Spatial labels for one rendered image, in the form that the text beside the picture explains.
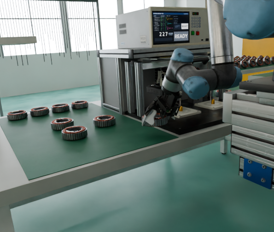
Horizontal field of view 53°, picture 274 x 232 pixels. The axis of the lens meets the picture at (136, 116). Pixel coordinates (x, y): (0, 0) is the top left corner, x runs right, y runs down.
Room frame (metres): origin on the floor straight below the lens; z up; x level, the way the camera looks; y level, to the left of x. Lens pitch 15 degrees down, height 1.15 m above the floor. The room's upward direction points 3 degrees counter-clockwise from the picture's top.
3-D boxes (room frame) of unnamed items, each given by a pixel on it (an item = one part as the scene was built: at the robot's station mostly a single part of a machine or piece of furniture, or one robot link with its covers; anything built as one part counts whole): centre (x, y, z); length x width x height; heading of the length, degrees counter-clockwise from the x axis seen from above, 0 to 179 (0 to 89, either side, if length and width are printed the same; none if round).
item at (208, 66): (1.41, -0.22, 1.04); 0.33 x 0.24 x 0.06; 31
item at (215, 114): (1.49, -0.33, 0.76); 0.64 x 0.47 x 0.02; 121
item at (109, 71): (1.65, 0.15, 0.91); 0.28 x 0.03 x 0.32; 31
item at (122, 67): (1.69, -0.21, 0.92); 0.66 x 0.01 x 0.30; 121
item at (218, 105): (1.54, -0.44, 0.78); 0.15 x 0.15 x 0.01; 31
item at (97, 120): (1.34, 0.17, 0.77); 0.11 x 0.11 x 0.04
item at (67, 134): (1.17, 0.28, 0.77); 0.11 x 0.11 x 0.04
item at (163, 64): (1.56, -0.29, 1.03); 0.62 x 0.01 x 0.03; 121
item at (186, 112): (1.41, -0.24, 0.78); 0.15 x 0.15 x 0.01; 31
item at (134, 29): (1.76, -0.18, 1.22); 0.44 x 0.39 x 0.20; 121
